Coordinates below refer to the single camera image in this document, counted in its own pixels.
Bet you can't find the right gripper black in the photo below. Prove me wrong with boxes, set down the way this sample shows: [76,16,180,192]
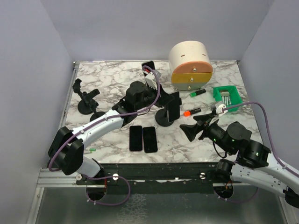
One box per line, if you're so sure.
[179,112,233,154]

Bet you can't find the black phone stand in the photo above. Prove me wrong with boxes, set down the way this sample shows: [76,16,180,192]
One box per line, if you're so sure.
[83,89,105,122]
[155,104,174,127]
[72,78,92,115]

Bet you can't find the purple smartphone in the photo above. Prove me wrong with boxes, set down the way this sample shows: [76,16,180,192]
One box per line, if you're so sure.
[129,126,143,152]

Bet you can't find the tall black smartphone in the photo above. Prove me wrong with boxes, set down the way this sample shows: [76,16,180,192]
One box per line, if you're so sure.
[142,126,158,153]

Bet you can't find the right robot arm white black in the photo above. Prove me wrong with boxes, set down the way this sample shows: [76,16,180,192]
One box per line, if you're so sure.
[180,114,299,208]

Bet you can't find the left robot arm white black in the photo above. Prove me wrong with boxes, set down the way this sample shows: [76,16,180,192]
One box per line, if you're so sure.
[48,81,174,184]

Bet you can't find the black smartphone on wooden stand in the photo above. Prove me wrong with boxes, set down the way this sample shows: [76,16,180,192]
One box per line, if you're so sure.
[142,61,156,76]

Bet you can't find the orange highlighter marker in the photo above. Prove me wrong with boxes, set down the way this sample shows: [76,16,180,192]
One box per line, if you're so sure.
[183,108,201,117]

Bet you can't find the green highlighter marker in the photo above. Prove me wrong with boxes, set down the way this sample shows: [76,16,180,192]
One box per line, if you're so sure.
[190,89,206,98]

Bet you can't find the cream drawer cabinet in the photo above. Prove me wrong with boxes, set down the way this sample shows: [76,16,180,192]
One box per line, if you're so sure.
[169,41,213,91]

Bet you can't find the green plastic bin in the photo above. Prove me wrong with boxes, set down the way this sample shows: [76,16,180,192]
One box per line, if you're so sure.
[213,85,242,112]

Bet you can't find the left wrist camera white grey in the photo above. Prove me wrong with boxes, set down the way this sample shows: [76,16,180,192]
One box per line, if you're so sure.
[145,71,157,90]

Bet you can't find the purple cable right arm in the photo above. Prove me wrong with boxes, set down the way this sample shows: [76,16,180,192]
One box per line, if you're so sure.
[223,102,299,178]

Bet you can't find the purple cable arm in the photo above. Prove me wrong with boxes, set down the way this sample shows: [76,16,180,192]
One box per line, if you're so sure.
[48,65,161,172]
[223,102,299,178]

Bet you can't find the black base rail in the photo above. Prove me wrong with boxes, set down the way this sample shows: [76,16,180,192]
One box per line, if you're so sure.
[76,162,230,194]

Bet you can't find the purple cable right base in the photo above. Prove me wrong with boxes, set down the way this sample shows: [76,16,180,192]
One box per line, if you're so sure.
[217,189,260,204]

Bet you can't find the purple cable base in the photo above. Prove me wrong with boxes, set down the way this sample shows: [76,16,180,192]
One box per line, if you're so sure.
[80,176,131,206]
[217,189,260,204]

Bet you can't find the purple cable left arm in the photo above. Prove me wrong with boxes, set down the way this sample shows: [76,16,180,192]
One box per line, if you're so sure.
[48,65,161,172]

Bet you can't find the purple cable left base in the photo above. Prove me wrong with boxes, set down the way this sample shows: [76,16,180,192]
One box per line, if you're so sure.
[80,176,131,206]

